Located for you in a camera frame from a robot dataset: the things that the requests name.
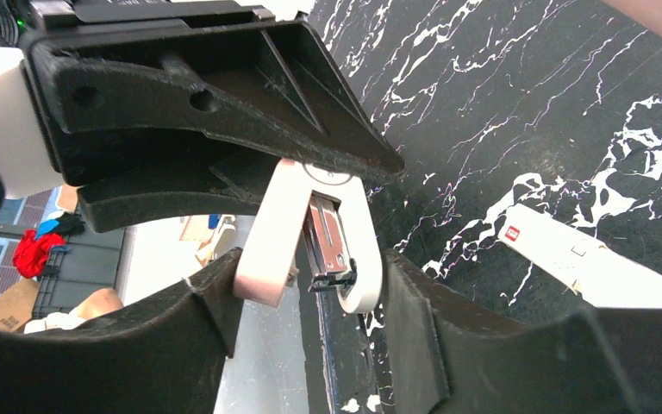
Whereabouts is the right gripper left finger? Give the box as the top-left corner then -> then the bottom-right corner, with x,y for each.
0,248 -> 243,413

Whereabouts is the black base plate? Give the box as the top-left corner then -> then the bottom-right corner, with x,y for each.
296,242 -> 384,413

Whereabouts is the pink mini stapler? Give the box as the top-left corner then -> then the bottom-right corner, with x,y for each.
233,159 -> 383,314

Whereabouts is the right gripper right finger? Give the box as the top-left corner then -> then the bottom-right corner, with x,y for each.
382,250 -> 662,413

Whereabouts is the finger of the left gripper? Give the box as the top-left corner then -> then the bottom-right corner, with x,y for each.
21,21 -> 404,185
78,154 -> 279,233

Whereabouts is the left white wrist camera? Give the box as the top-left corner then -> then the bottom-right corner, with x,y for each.
0,47 -> 65,199

